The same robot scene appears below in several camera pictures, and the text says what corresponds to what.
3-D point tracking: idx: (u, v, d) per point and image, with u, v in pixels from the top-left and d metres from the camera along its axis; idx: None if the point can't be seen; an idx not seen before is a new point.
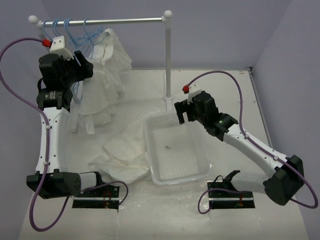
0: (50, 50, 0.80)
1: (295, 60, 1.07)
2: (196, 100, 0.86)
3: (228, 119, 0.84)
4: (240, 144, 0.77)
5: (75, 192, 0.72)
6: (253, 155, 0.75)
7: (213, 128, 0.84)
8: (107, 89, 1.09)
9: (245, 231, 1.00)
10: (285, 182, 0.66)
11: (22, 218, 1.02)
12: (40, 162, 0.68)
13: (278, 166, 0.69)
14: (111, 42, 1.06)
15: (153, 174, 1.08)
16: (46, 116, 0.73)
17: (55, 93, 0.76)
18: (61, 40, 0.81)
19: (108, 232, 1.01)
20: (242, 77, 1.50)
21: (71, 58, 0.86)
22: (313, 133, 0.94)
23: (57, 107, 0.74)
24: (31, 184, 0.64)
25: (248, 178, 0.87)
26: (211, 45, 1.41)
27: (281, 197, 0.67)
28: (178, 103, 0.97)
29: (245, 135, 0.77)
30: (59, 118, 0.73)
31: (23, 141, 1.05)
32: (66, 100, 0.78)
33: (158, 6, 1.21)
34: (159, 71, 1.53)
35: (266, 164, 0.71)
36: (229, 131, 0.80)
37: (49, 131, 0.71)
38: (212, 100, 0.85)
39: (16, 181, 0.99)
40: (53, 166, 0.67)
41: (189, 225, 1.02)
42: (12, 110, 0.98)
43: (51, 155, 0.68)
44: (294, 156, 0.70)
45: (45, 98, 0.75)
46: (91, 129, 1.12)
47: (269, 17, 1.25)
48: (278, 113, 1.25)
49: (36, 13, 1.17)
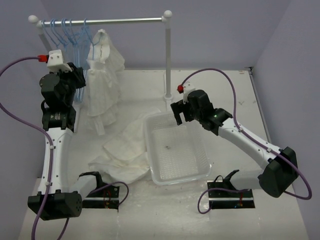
0: (48, 65, 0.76)
1: (296, 59, 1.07)
2: (191, 96, 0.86)
3: (223, 113, 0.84)
4: (234, 137, 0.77)
5: (76, 213, 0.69)
6: (248, 148, 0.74)
7: (208, 122, 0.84)
8: (110, 88, 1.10)
9: (246, 231, 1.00)
10: (278, 173, 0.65)
11: (22, 218, 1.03)
12: (43, 183, 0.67)
13: (271, 157, 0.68)
14: (106, 42, 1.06)
15: (153, 174, 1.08)
16: (50, 136, 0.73)
17: (60, 114, 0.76)
18: (59, 55, 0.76)
19: (108, 232, 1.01)
20: (242, 77, 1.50)
21: (68, 70, 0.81)
22: (313, 133, 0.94)
23: (61, 127, 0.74)
24: (32, 205, 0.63)
25: (247, 176, 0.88)
26: (212, 45, 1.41)
27: (275, 188, 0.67)
28: (174, 104, 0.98)
29: (239, 128, 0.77)
30: (63, 138, 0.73)
31: (23, 141, 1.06)
32: (70, 120, 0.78)
33: (159, 6, 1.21)
34: (159, 71, 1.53)
35: (260, 156, 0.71)
36: (223, 125, 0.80)
37: (53, 151, 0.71)
38: (204, 95, 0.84)
39: (16, 181, 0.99)
40: (55, 186, 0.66)
41: (189, 225, 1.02)
42: (12, 110, 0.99)
43: (53, 176, 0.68)
44: (287, 148, 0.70)
45: (50, 119, 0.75)
46: (101, 130, 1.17)
47: (269, 17, 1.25)
48: (278, 112, 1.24)
49: (36, 14, 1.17)
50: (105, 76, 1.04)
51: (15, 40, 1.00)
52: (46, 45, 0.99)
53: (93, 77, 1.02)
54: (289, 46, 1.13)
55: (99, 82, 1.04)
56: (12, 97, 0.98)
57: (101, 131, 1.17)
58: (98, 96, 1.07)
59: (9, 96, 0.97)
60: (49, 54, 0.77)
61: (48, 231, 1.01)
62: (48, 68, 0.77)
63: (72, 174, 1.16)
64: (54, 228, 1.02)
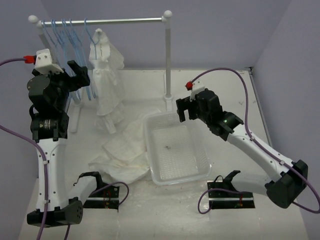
0: (37, 67, 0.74)
1: (296, 59, 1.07)
2: (200, 98, 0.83)
3: (233, 118, 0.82)
4: (245, 145, 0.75)
5: (77, 220, 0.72)
6: (259, 159, 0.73)
7: (217, 127, 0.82)
8: (115, 85, 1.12)
9: (246, 231, 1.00)
10: (291, 188, 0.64)
11: (22, 218, 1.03)
12: (40, 200, 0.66)
13: (284, 171, 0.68)
14: (106, 42, 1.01)
15: (153, 174, 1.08)
16: (42, 149, 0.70)
17: (50, 121, 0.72)
18: (47, 55, 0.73)
19: (108, 232, 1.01)
20: (242, 77, 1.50)
21: (60, 71, 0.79)
22: (313, 133, 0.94)
23: (54, 139, 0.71)
24: (33, 222, 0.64)
25: (249, 179, 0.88)
26: (212, 45, 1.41)
27: (283, 201, 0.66)
28: (181, 100, 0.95)
29: (251, 137, 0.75)
30: (56, 151, 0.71)
31: (23, 142, 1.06)
32: (62, 127, 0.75)
33: (159, 6, 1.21)
34: (159, 71, 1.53)
35: (271, 168, 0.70)
36: (234, 131, 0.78)
37: (47, 166, 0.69)
38: (215, 97, 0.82)
39: (16, 181, 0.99)
40: (54, 203, 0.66)
41: (189, 225, 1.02)
42: (12, 110, 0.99)
43: (50, 193, 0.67)
44: (300, 161, 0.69)
45: (40, 128, 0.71)
46: (112, 128, 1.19)
47: (269, 17, 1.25)
48: (278, 112, 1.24)
49: (36, 14, 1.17)
50: (109, 74, 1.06)
51: (15, 41, 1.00)
52: (46, 45, 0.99)
53: (99, 76, 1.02)
54: (289, 46, 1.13)
55: (105, 83, 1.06)
56: (12, 97, 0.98)
57: (112, 129, 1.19)
58: (106, 95, 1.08)
59: (9, 96, 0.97)
60: (37, 54, 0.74)
61: (48, 231, 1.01)
62: (37, 70, 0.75)
63: (72, 174, 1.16)
64: (53, 228, 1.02)
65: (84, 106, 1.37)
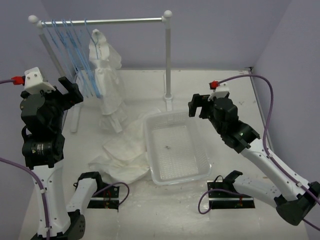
0: (26, 87, 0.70)
1: (296, 59, 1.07)
2: (217, 107, 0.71)
3: (248, 129, 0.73)
4: (260, 162, 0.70)
5: (80, 234, 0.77)
6: (274, 177, 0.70)
7: (232, 139, 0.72)
8: (117, 84, 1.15)
9: (246, 231, 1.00)
10: (306, 210, 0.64)
11: (22, 218, 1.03)
12: (41, 226, 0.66)
13: (300, 193, 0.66)
14: (104, 42, 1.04)
15: (153, 174, 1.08)
16: (38, 177, 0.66)
17: (43, 144, 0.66)
18: (36, 74, 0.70)
19: (108, 232, 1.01)
20: (242, 77, 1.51)
21: (52, 90, 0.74)
22: (313, 133, 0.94)
23: (50, 165, 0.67)
24: None
25: (258, 188, 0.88)
26: (211, 45, 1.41)
27: (294, 219, 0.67)
28: (198, 96, 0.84)
29: (268, 154, 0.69)
30: (53, 177, 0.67)
31: (22, 142, 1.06)
32: (56, 149, 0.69)
33: (159, 6, 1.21)
34: (159, 71, 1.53)
35: (287, 189, 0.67)
36: (251, 146, 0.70)
37: (45, 194, 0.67)
38: (234, 107, 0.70)
39: (16, 182, 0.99)
40: (56, 229, 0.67)
41: (189, 225, 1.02)
42: (12, 110, 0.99)
43: (51, 219, 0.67)
44: (315, 183, 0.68)
45: (33, 154, 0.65)
46: (118, 126, 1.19)
47: (269, 17, 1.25)
48: (278, 112, 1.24)
49: (36, 14, 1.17)
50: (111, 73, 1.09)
51: (15, 41, 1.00)
52: (46, 44, 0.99)
53: (102, 75, 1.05)
54: (289, 46, 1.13)
55: (108, 83, 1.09)
56: (11, 97, 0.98)
57: (118, 127, 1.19)
58: (110, 94, 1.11)
59: (9, 96, 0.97)
60: (26, 74, 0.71)
61: None
62: (27, 91, 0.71)
63: (72, 174, 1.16)
64: None
65: (84, 106, 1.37)
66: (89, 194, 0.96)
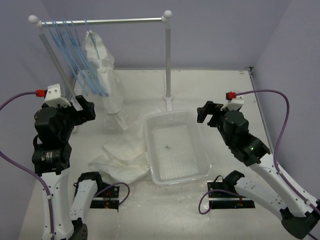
0: (46, 100, 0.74)
1: (296, 59, 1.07)
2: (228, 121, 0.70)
3: (258, 143, 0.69)
4: (270, 178, 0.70)
5: None
6: (283, 194, 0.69)
7: (242, 153, 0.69)
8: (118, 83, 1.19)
9: (246, 231, 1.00)
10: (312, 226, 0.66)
11: (22, 218, 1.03)
12: (46, 232, 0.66)
13: (308, 211, 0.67)
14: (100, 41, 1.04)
15: (153, 174, 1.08)
16: (46, 183, 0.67)
17: (52, 151, 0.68)
18: (57, 90, 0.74)
19: (108, 232, 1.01)
20: (242, 77, 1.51)
21: (67, 105, 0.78)
22: (313, 133, 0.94)
23: (57, 172, 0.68)
24: None
25: (258, 193, 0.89)
26: (212, 45, 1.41)
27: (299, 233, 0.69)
28: (211, 104, 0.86)
29: (278, 171, 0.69)
30: (60, 184, 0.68)
31: (23, 142, 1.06)
32: (64, 158, 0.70)
33: (159, 6, 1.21)
34: (159, 71, 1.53)
35: (296, 206, 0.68)
36: (261, 162, 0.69)
37: (51, 200, 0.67)
38: (246, 121, 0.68)
39: (16, 182, 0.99)
40: (59, 235, 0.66)
41: (189, 225, 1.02)
42: (13, 110, 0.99)
43: (56, 225, 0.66)
44: None
45: (41, 162, 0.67)
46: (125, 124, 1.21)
47: (269, 17, 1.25)
48: (278, 112, 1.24)
49: (36, 14, 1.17)
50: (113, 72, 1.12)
51: (15, 41, 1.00)
52: (46, 44, 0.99)
53: (106, 74, 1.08)
54: (289, 46, 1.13)
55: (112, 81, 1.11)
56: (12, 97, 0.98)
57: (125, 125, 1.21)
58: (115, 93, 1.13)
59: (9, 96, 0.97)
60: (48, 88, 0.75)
61: None
62: (47, 104, 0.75)
63: (72, 174, 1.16)
64: None
65: None
66: (90, 196, 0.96)
